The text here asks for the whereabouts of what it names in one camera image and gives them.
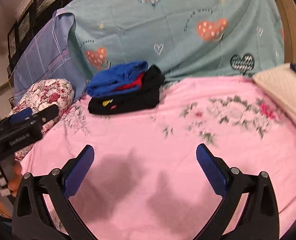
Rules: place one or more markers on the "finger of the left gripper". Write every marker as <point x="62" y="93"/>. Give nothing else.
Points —
<point x="20" y="116"/>
<point x="46" y="114"/>

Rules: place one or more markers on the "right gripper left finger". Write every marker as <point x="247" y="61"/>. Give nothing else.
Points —
<point x="42" y="209"/>

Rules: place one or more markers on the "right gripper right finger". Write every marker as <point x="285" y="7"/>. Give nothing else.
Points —
<point x="248" y="208"/>

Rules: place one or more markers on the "blue and red pants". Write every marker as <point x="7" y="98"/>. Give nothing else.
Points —
<point x="119" y="79"/>

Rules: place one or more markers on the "floral bolster pillow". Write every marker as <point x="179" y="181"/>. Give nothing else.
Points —
<point x="45" y="93"/>

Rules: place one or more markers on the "blue plaid pillow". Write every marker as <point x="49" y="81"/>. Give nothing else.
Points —
<point x="48" y="57"/>

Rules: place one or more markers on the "folded black garment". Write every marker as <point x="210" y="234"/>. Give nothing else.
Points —
<point x="147" y="97"/>

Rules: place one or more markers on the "pink floral bedsheet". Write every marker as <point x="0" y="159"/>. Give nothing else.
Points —
<point x="145" y="181"/>

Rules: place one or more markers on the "cream quilted blanket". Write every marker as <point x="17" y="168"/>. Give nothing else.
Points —
<point x="279" y="83"/>

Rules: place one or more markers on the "teal heart-print pillow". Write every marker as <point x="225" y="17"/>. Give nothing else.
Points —
<point x="184" y="38"/>

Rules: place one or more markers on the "wooden bed headboard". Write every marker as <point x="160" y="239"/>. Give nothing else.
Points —
<point x="287" y="10"/>

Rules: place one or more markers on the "framed pictures on wall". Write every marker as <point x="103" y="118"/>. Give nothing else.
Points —
<point x="32" y="19"/>

